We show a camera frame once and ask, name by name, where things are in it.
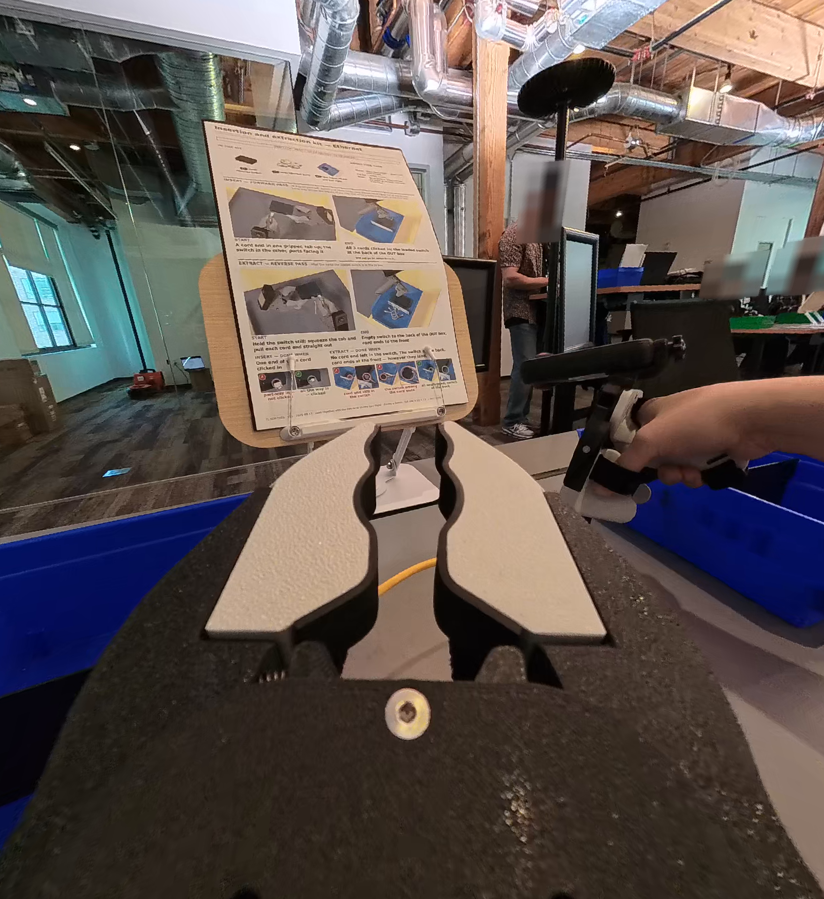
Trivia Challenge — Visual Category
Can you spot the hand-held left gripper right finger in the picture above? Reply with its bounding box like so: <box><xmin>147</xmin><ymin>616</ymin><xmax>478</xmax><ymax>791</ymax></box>
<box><xmin>433</xmin><ymin>422</ymin><xmax>609</xmax><ymax>668</ymax></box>

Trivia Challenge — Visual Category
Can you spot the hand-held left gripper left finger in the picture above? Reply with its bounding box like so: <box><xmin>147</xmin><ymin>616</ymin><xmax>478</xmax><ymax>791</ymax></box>
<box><xmin>206</xmin><ymin>422</ymin><xmax>382</xmax><ymax>661</ymax></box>

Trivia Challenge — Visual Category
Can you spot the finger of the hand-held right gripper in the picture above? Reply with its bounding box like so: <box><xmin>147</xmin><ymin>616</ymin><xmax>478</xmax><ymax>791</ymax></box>
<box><xmin>560</xmin><ymin>391</ymin><xmax>654</xmax><ymax>525</ymax></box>

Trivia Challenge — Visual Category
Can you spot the yellow ethernet cable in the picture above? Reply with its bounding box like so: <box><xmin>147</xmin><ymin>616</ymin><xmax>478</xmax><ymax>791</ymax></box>
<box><xmin>379</xmin><ymin>555</ymin><xmax>438</xmax><ymax>598</ymax></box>

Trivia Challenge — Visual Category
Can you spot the person's right hand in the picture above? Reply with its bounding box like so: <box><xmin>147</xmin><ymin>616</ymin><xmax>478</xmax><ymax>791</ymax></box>
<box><xmin>616</xmin><ymin>383</ymin><xmax>750</xmax><ymax>487</ymax></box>

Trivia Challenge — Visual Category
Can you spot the black office chair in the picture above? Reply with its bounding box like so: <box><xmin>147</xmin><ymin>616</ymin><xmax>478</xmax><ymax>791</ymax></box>
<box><xmin>630</xmin><ymin>300</ymin><xmax>739</xmax><ymax>383</ymax></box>

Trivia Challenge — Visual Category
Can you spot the white stand base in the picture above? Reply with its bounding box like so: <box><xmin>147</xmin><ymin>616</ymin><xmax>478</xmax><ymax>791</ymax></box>
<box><xmin>374</xmin><ymin>461</ymin><xmax>441</xmax><ymax>518</ymax></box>

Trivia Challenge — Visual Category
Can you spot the green-topped table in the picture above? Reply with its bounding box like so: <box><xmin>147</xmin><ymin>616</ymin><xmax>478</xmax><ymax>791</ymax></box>
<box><xmin>733</xmin><ymin>312</ymin><xmax>820</xmax><ymax>332</ymax></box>

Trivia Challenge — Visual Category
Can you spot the wooden pillar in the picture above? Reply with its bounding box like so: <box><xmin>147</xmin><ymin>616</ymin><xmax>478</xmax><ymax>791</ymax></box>
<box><xmin>471</xmin><ymin>36</ymin><xmax>511</xmax><ymax>425</ymax></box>

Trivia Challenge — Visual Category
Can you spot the black pole with round top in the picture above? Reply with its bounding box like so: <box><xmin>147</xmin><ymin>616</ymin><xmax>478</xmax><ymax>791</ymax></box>
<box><xmin>518</xmin><ymin>57</ymin><xmax>616</xmax><ymax>436</ymax></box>

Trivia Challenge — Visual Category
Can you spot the printed instruction poster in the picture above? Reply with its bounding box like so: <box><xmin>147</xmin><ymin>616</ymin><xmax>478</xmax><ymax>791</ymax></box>
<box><xmin>204</xmin><ymin>123</ymin><xmax>469</xmax><ymax>434</ymax></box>

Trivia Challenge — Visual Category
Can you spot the brown cardboard box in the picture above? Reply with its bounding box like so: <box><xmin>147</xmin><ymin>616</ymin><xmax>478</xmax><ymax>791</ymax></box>
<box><xmin>0</xmin><ymin>359</ymin><xmax>64</xmax><ymax>443</ymax></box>

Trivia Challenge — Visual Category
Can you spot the silver ventilation duct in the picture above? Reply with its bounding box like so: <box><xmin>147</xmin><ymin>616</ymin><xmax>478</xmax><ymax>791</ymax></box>
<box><xmin>293</xmin><ymin>0</ymin><xmax>824</xmax><ymax>148</ymax></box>

